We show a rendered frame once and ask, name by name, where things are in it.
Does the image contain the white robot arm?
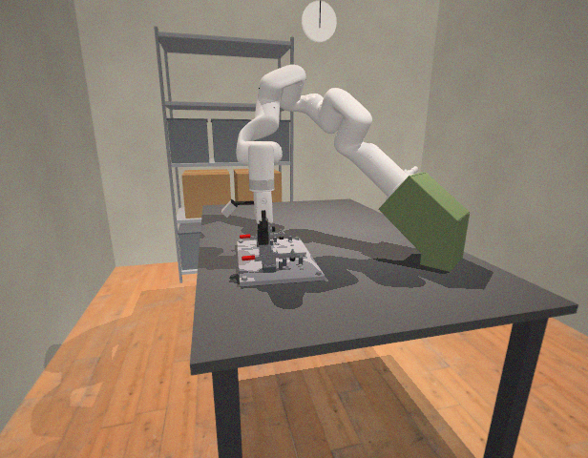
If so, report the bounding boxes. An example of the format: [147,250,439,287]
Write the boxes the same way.
[236,65,418,200]

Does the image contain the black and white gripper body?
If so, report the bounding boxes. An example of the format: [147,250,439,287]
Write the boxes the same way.
[249,189,274,224]

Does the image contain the toggle clamp with red handle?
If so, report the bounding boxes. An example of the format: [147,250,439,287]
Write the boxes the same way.
[241,249,297,273]
[240,229,284,247]

